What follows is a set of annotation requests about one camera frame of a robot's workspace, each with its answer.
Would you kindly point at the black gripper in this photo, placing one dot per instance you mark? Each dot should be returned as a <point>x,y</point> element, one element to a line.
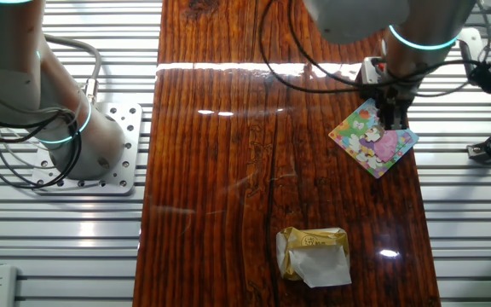
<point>392,94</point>

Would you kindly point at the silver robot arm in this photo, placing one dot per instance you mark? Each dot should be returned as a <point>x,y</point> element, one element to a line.
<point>92,140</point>

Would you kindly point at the grey box with red button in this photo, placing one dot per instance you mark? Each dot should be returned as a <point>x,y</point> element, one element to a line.
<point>369,70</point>

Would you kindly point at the gold wrapped snack packet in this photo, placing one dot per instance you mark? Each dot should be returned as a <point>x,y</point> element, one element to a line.
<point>313,260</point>

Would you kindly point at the black wrist camera plug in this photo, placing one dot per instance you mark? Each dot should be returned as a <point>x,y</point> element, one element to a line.
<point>486,79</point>

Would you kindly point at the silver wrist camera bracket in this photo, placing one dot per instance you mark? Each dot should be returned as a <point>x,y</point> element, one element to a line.
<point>469,47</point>

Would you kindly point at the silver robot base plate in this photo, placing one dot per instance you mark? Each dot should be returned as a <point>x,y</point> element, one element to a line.
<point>130,128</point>

